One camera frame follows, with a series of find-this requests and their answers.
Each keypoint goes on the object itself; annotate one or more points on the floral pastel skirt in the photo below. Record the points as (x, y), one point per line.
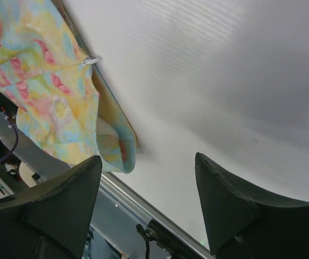
(64, 105)

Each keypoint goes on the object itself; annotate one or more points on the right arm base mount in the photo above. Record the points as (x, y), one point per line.
(171, 245)

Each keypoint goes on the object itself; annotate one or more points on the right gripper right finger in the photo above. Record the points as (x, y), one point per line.
(243, 220)

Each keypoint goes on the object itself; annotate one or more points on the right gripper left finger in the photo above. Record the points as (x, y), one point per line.
(51, 219)

